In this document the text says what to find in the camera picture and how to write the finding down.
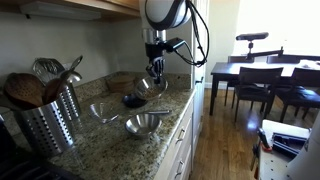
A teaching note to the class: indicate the metal ladle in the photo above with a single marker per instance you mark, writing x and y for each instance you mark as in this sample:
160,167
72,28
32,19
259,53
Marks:
75,76

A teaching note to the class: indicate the metal serving spoon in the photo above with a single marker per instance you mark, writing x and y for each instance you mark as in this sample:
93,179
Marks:
77,61

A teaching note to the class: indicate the wooden upper cabinet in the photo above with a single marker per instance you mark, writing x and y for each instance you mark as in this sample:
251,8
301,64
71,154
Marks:
120,6

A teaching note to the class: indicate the black orange bar clamp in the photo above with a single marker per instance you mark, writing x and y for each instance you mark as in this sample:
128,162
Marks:
256,166
264,141

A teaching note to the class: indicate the bright window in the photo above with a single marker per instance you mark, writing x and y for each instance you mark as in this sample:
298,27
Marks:
283,23

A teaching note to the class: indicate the perforated steel utensil holder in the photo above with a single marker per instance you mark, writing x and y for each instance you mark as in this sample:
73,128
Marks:
71,101
46,130

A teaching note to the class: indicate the small steel bowl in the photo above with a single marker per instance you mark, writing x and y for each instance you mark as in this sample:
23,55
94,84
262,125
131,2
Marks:
143,123

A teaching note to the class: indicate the white tall cabinet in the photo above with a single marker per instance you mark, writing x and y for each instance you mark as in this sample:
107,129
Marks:
200,100

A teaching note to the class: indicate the wicker basket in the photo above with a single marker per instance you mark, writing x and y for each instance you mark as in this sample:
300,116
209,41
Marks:
121,83

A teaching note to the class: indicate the conical steel bowl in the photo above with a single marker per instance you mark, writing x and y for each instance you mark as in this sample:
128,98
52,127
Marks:
101,111

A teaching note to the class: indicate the base cabinet with drawers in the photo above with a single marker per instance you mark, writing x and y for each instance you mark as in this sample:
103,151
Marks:
188,113

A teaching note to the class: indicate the white papers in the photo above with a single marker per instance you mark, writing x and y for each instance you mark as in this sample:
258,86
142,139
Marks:
310,64

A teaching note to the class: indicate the black measuring cup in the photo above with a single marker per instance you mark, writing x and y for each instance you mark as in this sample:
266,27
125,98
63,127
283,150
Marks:
133,101

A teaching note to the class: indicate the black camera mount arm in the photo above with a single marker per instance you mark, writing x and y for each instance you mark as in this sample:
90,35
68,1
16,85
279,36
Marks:
266,53

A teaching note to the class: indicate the slotted wooden spoon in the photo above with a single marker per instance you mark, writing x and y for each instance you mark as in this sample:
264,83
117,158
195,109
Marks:
25,90

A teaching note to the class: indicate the large steel bowl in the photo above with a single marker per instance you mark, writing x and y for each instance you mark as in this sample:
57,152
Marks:
141,86

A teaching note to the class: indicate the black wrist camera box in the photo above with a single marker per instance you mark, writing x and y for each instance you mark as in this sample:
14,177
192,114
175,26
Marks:
175,45

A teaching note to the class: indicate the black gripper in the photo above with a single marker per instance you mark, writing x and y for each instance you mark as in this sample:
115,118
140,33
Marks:
155,51

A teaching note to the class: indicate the black stereo camera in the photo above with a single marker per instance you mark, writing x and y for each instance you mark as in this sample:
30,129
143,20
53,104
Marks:
251,36

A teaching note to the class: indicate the brown food pieces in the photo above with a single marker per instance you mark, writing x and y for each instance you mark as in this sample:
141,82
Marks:
154,93

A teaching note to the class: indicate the dark wooden dining chair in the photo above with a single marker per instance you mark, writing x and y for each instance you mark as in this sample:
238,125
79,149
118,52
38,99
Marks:
276,59
300,95
258,80

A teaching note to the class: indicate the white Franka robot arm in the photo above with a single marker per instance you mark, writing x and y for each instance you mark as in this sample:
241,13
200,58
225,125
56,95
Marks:
163,13

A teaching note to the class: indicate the dark wooden dining table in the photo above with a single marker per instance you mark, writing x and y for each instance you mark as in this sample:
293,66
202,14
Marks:
226,68

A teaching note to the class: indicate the robot mounting table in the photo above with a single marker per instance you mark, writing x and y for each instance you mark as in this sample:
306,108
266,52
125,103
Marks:
276,166

